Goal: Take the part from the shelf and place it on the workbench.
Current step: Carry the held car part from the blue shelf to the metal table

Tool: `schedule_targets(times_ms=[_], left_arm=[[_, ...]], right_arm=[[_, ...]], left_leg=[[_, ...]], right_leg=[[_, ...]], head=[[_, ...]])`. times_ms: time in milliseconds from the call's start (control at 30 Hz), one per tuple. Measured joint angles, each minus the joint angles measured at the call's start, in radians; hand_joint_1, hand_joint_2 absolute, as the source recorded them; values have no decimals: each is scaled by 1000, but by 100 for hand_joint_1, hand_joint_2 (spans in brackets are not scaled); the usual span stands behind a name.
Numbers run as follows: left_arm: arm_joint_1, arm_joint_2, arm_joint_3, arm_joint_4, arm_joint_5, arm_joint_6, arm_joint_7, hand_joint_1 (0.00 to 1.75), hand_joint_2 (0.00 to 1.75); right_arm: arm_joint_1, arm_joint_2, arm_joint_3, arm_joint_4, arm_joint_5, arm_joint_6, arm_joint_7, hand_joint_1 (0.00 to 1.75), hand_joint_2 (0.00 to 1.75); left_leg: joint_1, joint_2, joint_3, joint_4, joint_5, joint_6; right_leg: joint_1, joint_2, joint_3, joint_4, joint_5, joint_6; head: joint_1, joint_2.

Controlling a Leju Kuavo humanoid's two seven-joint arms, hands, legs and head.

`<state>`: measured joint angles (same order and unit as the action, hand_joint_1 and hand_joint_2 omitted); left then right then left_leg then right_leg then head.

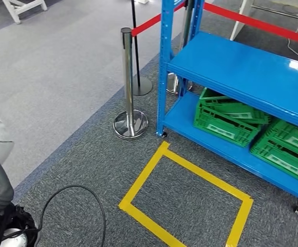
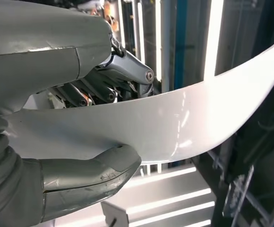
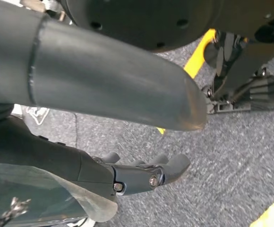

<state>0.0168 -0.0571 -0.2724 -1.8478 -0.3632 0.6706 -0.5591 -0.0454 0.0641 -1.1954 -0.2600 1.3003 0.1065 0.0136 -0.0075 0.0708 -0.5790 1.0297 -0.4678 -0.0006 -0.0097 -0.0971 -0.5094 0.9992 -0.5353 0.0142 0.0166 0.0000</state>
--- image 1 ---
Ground green plastic crate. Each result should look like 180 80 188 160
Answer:
193 87 272 148
250 117 298 187

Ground red barrier belt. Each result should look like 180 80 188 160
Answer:
204 2 298 48
131 1 186 38

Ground blue metal shelf rack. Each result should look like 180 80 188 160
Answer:
156 0 298 222

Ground white wooden frame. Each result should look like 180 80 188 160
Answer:
2 0 48 25

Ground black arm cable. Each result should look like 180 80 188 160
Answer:
37 185 106 247

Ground black post stanchion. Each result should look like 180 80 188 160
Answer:
131 0 153 96

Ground yellow floor tape square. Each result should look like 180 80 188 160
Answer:
118 140 254 247

